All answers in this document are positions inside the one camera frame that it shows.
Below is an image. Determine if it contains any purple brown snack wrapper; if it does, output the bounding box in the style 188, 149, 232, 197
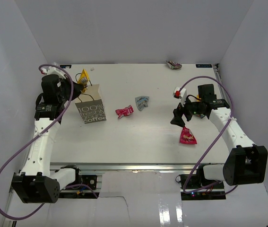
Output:
166, 61, 182, 70

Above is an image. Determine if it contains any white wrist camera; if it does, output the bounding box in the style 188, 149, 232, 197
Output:
40, 62, 67, 79
173, 87, 187, 105

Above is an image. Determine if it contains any blue corner label right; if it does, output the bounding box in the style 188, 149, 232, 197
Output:
196, 64, 212, 68

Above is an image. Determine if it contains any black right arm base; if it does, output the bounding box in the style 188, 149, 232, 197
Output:
176, 174, 226, 201

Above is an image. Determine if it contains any red snack packet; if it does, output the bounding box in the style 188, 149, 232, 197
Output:
115, 105, 134, 119

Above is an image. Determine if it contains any red pink snack pouch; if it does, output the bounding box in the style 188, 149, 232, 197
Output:
179, 127, 197, 145

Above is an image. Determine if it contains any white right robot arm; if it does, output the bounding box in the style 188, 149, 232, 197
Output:
171, 84, 268, 189

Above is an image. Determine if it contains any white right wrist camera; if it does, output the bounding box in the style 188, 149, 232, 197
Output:
173, 87, 187, 105

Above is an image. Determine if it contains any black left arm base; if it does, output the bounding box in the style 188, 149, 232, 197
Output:
65, 175, 98, 191

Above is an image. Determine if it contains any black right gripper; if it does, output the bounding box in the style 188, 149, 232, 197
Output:
171, 94, 204, 128

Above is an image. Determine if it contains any aluminium front rail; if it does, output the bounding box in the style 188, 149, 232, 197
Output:
50, 163, 226, 173

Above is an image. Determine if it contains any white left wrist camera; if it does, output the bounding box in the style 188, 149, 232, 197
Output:
40, 62, 67, 79

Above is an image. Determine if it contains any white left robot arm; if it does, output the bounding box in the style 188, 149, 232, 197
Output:
11, 74, 82, 203

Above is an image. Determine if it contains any light blue Himalaya snack pouch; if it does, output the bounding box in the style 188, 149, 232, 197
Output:
135, 96, 149, 111

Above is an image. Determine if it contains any grey white paper coffee bag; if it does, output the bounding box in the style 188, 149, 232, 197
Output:
74, 73, 107, 124

